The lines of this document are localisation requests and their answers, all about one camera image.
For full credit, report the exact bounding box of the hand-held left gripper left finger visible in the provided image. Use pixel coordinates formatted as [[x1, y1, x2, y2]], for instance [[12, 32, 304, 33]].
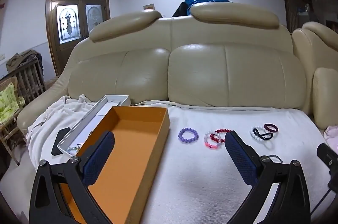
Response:
[[29, 131, 115, 224]]

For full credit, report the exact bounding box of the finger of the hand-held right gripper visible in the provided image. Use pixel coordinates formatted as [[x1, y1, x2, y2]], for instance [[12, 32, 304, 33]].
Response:
[[317, 143, 338, 169]]

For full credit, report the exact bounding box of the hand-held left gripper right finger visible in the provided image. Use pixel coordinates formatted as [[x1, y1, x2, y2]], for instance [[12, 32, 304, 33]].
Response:
[[224, 131, 311, 224]]

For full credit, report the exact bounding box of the orange cardboard box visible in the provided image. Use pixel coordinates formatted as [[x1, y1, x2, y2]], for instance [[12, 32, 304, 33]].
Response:
[[59, 106, 170, 224]]

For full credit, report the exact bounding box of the maroon hair tie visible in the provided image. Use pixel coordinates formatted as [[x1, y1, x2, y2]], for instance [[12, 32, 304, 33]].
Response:
[[263, 123, 279, 133]]

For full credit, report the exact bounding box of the purple bead bracelet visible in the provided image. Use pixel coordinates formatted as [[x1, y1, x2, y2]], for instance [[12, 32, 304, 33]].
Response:
[[178, 128, 199, 144]]

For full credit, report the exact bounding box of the pink cloth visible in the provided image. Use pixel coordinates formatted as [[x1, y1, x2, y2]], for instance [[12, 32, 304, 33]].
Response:
[[323, 126, 338, 151]]

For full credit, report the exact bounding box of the long white box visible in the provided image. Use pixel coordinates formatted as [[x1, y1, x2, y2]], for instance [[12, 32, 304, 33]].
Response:
[[57, 94, 132, 157]]

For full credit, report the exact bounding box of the black phone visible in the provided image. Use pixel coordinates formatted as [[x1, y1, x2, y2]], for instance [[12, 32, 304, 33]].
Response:
[[51, 127, 71, 155]]

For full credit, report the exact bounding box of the white blanket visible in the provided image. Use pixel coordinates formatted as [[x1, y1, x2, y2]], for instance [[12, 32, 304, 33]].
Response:
[[25, 94, 338, 224]]

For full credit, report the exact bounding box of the cream leather armchair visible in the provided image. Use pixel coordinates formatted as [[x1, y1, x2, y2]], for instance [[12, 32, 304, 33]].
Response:
[[292, 21, 338, 131]]

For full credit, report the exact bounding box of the wicker chair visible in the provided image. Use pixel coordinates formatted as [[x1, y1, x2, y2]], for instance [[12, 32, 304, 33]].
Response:
[[0, 76, 26, 166]]

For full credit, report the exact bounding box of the cream leather sofa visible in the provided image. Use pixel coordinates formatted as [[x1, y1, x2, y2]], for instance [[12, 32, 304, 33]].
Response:
[[16, 2, 315, 140]]

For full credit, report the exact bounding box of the wooden slatted crib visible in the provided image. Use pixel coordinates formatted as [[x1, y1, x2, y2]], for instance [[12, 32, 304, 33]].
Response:
[[16, 55, 47, 106]]

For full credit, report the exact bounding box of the green cushion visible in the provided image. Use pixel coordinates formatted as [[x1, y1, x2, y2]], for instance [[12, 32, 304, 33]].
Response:
[[0, 83, 22, 124]]

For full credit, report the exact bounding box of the olive cloth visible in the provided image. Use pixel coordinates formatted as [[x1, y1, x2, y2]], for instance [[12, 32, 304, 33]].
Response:
[[6, 50, 43, 72]]

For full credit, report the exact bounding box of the wooden stained glass door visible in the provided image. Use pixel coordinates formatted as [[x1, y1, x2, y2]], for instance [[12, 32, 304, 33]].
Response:
[[45, 0, 111, 76]]

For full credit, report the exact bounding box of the black cable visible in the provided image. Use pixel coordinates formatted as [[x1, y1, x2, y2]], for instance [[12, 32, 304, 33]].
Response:
[[310, 183, 332, 217]]

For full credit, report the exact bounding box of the pale bead bracelet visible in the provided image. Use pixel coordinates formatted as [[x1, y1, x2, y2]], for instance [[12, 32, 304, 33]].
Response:
[[67, 144, 84, 155]]

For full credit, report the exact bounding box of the white bead bracelet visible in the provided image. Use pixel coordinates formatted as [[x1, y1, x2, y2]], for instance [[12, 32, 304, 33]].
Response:
[[250, 125, 274, 148]]

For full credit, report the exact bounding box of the black hair tie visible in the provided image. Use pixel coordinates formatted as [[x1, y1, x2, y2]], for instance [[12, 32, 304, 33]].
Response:
[[253, 128, 274, 141]]

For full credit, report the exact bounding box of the pink and white bracelet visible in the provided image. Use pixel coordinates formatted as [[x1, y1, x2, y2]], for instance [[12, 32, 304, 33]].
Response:
[[203, 131, 224, 150]]

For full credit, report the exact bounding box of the dark red bead bracelet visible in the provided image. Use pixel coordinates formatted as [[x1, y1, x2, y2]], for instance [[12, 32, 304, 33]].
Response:
[[210, 133, 225, 144]]

